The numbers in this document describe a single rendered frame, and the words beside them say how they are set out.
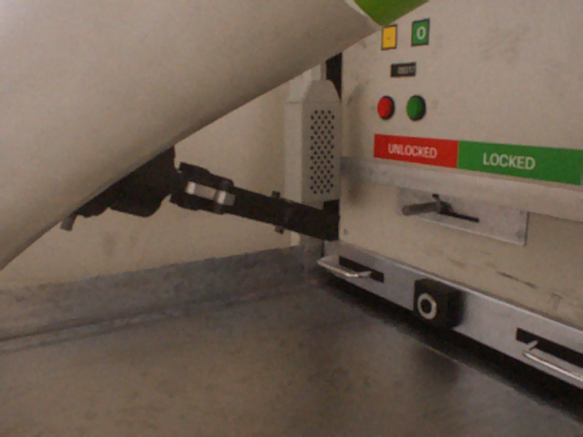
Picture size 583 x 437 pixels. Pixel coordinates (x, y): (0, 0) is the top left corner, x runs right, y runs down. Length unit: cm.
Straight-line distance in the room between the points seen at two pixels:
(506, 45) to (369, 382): 40
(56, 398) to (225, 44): 52
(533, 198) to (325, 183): 32
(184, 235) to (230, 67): 81
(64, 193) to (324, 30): 12
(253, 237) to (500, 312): 47
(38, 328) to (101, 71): 64
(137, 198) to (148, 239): 52
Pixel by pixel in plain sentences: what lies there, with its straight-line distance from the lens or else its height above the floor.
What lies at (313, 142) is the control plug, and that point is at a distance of 78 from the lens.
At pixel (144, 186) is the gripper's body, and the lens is 45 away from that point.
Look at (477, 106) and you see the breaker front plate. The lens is 68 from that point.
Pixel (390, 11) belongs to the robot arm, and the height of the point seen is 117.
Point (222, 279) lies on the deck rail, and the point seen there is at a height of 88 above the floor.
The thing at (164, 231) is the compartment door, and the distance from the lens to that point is 97.
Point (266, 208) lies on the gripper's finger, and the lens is 48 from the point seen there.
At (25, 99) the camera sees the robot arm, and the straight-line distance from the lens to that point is 20.
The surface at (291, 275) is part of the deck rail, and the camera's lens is 90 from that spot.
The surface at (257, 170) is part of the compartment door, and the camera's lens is 95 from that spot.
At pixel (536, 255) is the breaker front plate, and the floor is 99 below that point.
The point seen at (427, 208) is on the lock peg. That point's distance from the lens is 70.
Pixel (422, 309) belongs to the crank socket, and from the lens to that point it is 72.
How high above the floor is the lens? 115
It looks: 13 degrees down
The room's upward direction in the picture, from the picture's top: straight up
